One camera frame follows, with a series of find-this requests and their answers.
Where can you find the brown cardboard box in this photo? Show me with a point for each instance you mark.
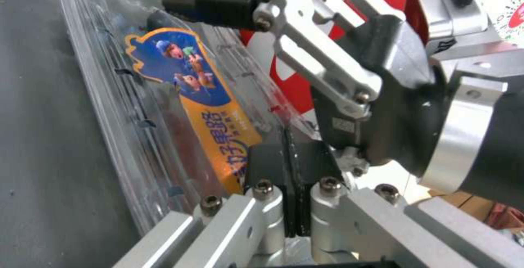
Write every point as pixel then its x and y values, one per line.
pixel 462 199

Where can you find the clear plastic takeout container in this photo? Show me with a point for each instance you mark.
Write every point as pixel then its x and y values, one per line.
pixel 102 65

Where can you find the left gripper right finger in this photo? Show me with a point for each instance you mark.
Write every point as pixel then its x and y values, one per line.
pixel 368 228

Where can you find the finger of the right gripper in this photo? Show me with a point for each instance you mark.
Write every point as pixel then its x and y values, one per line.
pixel 355 161
pixel 299 19

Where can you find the orange blue snack packet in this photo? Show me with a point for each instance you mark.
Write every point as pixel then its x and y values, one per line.
pixel 204 111

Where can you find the white dotted round print packaging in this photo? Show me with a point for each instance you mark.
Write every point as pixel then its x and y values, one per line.
pixel 507 13

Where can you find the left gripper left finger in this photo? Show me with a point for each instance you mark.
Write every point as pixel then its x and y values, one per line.
pixel 229 225

